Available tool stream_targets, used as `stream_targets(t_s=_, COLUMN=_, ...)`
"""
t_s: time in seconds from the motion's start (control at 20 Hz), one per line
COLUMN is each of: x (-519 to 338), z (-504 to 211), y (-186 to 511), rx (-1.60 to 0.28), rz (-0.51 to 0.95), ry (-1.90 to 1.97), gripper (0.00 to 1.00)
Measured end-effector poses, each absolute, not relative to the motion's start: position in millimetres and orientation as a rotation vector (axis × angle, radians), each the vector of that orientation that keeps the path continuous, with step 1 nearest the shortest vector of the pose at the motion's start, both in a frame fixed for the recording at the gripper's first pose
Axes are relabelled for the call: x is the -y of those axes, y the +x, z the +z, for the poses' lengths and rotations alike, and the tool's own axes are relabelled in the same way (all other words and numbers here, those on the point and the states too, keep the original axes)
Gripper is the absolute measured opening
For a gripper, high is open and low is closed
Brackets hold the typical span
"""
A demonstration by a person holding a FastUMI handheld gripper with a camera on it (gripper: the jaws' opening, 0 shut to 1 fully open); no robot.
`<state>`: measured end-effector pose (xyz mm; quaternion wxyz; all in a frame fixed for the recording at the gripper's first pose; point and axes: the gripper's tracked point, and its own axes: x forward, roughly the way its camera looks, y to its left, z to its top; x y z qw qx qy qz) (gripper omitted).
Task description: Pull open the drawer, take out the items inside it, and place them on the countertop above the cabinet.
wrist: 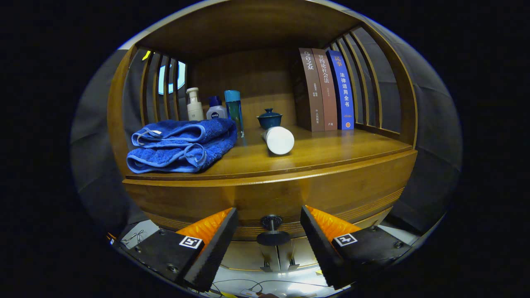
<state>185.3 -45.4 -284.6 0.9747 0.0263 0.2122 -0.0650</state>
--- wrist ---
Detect wooden countertop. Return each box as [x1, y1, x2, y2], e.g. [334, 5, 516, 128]
[125, 124, 414, 181]

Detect dark blue lidded teacup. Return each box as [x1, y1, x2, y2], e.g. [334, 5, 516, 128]
[256, 108, 283, 130]

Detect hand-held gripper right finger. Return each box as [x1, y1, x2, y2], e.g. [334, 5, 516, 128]
[300, 205, 412, 289]

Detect white lotion bottle blue cap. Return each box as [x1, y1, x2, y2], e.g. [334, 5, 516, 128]
[206, 96, 228, 120]

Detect white pump bottle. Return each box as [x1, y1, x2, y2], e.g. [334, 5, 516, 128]
[185, 87, 205, 121]

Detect black floor cable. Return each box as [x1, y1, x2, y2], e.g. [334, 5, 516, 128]
[211, 279, 332, 295]

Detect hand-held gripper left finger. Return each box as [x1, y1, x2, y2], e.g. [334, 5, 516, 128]
[117, 207, 239, 291]

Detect dark brown book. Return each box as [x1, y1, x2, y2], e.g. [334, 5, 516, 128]
[292, 48, 325, 132]

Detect wooden cabinet door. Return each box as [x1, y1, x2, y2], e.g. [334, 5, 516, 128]
[224, 242, 282, 272]
[278, 238, 328, 272]

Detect wooden drawer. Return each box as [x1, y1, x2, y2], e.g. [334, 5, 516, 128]
[123, 150, 418, 242]

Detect blue folded towel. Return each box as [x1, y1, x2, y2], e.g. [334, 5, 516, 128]
[126, 118, 238, 173]

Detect reddish brown book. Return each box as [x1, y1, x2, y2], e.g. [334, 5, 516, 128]
[311, 48, 338, 131]

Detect white tube with green cap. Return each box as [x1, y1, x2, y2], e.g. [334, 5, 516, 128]
[261, 126, 295, 155]

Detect wooden cabinet with slatted shelf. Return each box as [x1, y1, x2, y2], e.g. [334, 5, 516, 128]
[107, 0, 419, 274]

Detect clear teal bottle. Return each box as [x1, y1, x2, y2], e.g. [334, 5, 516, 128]
[224, 90, 245, 138]

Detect blue book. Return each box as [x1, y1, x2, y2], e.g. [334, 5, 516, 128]
[326, 50, 355, 130]

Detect tangled thin cables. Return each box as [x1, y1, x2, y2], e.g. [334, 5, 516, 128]
[122, 230, 146, 245]

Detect black drawer knob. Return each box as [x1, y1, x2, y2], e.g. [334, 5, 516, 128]
[256, 214, 291, 246]

